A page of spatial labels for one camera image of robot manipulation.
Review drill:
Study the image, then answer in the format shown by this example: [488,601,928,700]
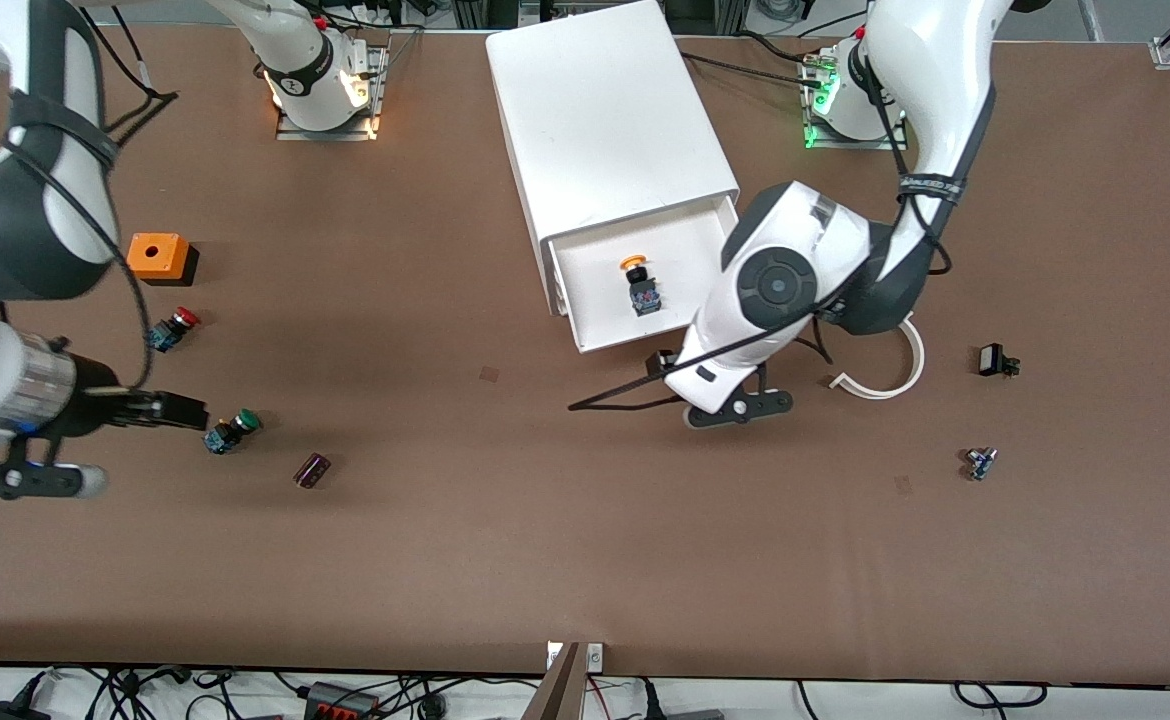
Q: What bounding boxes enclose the yellow push button switch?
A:
[618,255,663,318]

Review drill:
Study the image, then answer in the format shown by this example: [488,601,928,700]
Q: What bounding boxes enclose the white drawer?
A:
[543,194,746,354]

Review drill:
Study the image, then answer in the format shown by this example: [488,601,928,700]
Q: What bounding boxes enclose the white drawer cabinet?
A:
[485,0,742,317]

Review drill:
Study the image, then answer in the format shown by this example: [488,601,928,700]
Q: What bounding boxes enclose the white curved plastic hook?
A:
[831,315,927,401]

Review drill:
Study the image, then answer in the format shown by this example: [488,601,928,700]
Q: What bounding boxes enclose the black power strip red switches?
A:
[303,681,382,720]

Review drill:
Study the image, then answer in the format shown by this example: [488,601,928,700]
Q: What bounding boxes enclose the wooden beam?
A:
[523,642,586,720]

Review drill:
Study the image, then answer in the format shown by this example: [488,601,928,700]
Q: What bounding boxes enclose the green push button switch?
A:
[203,408,262,456]

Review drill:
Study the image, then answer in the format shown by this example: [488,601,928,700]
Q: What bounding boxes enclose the red push button switch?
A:
[142,307,201,353]

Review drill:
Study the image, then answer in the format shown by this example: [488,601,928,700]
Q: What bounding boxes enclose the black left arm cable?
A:
[567,60,954,412]

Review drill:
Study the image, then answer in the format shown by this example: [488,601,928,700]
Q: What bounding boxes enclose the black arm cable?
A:
[0,10,181,393]
[567,60,954,412]

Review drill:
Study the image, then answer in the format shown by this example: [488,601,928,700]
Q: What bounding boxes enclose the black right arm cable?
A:
[0,10,181,393]

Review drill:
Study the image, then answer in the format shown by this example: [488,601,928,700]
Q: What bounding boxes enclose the orange button enclosure box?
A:
[124,233,198,288]

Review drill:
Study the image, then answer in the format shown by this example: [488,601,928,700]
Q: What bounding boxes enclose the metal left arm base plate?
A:
[802,48,908,152]

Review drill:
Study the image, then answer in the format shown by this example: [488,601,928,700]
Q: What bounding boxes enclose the black cable behind cabinet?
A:
[735,30,826,63]
[683,50,811,86]

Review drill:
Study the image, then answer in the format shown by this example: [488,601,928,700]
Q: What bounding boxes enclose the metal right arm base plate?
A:
[275,40,386,142]

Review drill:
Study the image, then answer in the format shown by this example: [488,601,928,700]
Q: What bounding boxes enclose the black looped floor cable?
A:
[953,682,1049,711]

